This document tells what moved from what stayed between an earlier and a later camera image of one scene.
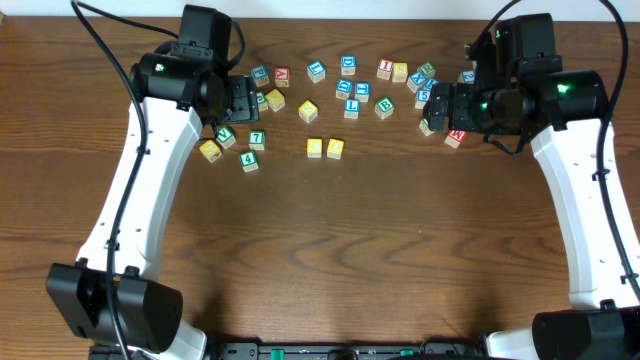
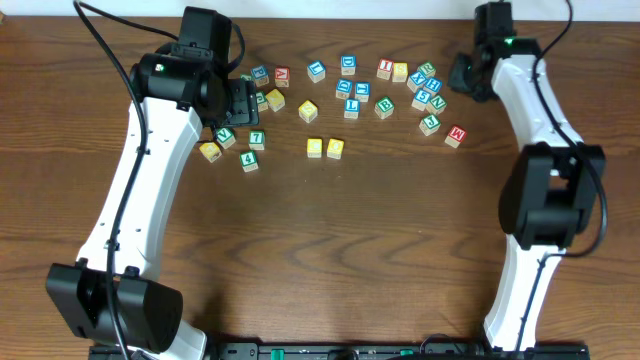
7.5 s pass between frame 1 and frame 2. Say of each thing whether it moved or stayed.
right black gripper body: moved
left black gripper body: stayed
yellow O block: stayed
